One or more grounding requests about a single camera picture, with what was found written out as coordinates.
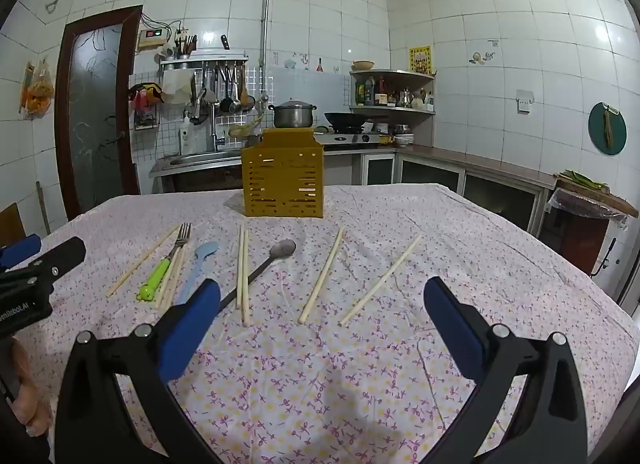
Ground person's left hand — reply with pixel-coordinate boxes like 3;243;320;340
11;341;52;438

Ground green round wall board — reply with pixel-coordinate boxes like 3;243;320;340
588;101;628;156

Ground yellow slotted utensil holder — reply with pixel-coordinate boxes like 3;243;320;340
242;128;326;219

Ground wire wall basket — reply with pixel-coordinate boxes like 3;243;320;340
129;83;165;131

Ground gas stove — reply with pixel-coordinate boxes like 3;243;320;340
312;126;396;146

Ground corner shelf with bottles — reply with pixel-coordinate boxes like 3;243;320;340
349;69;437;117

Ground steel faucet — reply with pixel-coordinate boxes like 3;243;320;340
209;94;227;152

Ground side table with plastic cover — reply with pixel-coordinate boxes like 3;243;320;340
547;189;628;272

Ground dark wooden glass door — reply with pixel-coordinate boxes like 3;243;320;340
54;5;144;221

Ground yellow wall poster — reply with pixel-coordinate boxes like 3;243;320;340
409;46;432;76

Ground steel cooking pot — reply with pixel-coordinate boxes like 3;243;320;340
267;99;319;129

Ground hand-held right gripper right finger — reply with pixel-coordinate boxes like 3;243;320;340
417;276;587;464

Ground hanging orange plastic bag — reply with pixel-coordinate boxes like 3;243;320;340
20;59;55;120

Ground black wok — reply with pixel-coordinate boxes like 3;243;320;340
324;111;388;129

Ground black-handled metal spoon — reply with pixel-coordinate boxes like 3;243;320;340
219;239;298;312

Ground vertical wall pipe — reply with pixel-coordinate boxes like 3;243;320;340
259;0;276;91

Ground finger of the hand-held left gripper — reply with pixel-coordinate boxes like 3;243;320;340
27;236;87;281
0;233;42;267

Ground pink floral tablecloth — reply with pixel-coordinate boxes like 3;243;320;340
0;183;640;464

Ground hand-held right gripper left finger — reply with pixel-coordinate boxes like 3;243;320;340
54;279;236;464

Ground steel kitchen sink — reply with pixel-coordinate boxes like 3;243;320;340
167;150;243;167

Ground kitchen counter cabinets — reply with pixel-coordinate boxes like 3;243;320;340
360;145;557;236

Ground white soap bottle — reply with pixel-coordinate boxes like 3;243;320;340
179;114;194;155

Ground wall rack with utensils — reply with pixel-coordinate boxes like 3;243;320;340
159;34;257;115

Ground green-handled metal fork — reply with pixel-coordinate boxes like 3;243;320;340
136;223;193;303

